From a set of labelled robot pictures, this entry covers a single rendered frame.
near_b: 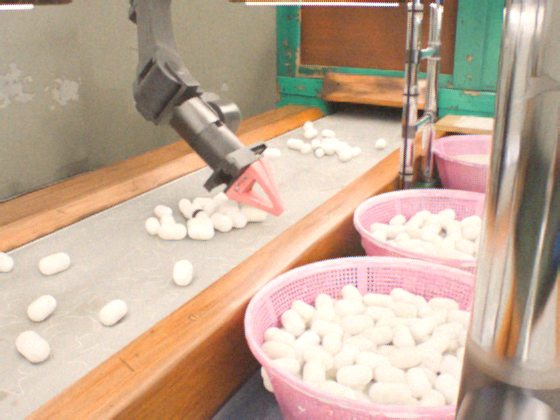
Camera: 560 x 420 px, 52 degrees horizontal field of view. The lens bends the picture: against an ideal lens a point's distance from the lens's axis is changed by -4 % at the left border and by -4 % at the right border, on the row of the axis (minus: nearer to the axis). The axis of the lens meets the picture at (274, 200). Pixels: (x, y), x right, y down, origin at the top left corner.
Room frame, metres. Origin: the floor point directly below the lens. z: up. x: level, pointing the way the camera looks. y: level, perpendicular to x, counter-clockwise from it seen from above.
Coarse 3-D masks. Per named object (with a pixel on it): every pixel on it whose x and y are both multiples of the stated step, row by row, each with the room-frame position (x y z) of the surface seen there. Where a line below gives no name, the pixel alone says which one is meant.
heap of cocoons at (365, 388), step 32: (352, 288) 0.57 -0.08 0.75; (288, 320) 0.51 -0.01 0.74; (320, 320) 0.50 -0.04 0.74; (352, 320) 0.50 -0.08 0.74; (384, 320) 0.50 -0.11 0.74; (416, 320) 0.52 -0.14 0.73; (448, 320) 0.51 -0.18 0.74; (288, 352) 0.45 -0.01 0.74; (320, 352) 0.45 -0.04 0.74; (352, 352) 0.45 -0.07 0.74; (384, 352) 0.47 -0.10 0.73; (416, 352) 0.45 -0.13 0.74; (448, 352) 0.47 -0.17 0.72; (320, 384) 0.41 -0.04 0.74; (352, 384) 0.41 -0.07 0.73; (384, 384) 0.40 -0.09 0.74; (416, 384) 0.40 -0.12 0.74; (448, 384) 0.40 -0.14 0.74
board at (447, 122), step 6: (450, 114) 1.43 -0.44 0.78; (444, 120) 1.36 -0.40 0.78; (450, 120) 1.36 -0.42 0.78; (456, 120) 1.36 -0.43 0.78; (438, 126) 1.30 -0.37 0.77; (444, 126) 1.30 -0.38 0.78; (450, 126) 1.29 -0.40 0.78; (456, 126) 1.29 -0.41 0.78; (468, 132) 1.27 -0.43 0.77; (474, 132) 1.26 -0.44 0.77; (480, 132) 1.26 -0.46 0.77; (486, 132) 1.25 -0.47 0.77
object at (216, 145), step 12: (204, 132) 0.80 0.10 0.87; (216, 132) 0.80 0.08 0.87; (228, 132) 0.81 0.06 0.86; (204, 144) 0.79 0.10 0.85; (216, 144) 0.79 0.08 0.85; (228, 144) 0.79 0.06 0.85; (240, 144) 0.80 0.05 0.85; (252, 144) 0.81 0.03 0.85; (264, 144) 0.84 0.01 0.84; (204, 156) 0.80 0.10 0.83; (216, 156) 0.79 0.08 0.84; (228, 156) 0.75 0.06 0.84; (216, 168) 0.76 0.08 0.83; (228, 168) 0.75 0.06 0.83; (216, 180) 0.78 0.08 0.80; (228, 180) 0.80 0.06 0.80
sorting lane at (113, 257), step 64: (320, 128) 1.43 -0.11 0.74; (384, 128) 1.44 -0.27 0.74; (192, 192) 0.92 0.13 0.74; (320, 192) 0.92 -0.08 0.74; (128, 256) 0.66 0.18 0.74; (192, 256) 0.67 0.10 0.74; (0, 320) 0.50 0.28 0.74; (64, 320) 0.51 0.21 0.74; (128, 320) 0.51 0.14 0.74; (0, 384) 0.40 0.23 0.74; (64, 384) 0.40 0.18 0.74
